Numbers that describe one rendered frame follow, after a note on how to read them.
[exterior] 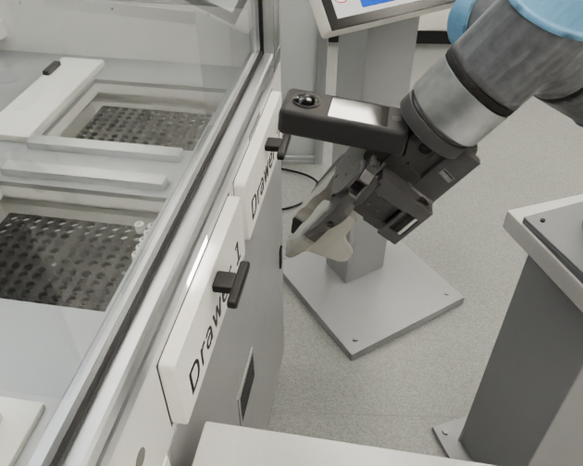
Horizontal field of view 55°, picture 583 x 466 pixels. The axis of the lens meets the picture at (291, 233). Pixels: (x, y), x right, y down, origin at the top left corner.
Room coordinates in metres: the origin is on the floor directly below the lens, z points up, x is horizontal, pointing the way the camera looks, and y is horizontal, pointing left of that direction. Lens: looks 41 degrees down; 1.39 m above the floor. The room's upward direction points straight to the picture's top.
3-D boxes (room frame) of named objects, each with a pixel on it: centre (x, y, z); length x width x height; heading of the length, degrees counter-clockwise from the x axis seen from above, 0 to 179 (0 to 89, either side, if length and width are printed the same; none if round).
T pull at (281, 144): (0.79, 0.02, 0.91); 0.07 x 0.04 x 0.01; 171
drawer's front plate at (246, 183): (0.79, 0.05, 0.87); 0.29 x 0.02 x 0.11; 171
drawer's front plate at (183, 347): (0.48, 0.10, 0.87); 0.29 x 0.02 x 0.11; 171
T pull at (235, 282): (0.48, 0.08, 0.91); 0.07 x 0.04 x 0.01; 171
